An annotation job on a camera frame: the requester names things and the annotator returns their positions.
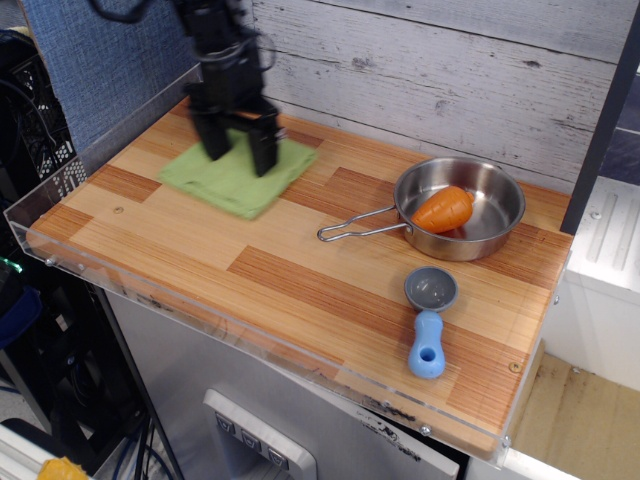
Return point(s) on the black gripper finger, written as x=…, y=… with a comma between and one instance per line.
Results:
x=263, y=141
x=212, y=133

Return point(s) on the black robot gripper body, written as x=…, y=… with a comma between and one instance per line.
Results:
x=230, y=93

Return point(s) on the green towel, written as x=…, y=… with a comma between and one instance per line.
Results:
x=230, y=182

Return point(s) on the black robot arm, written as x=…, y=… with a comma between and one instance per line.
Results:
x=209, y=23

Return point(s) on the clear acrylic table guard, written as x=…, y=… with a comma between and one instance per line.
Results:
x=332, y=313

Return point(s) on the black plastic crate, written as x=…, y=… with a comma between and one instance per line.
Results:
x=35, y=139

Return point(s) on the orange toy carrot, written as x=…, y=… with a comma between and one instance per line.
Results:
x=446, y=210

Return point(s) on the blue grey toy scoop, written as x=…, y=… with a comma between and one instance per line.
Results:
x=430, y=291

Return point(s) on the silver toy appliance cabinet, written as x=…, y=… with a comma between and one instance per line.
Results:
x=178, y=365

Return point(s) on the white toy sink unit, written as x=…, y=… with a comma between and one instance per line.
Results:
x=593, y=320

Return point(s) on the dark grey right post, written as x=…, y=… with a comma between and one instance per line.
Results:
x=614, y=103

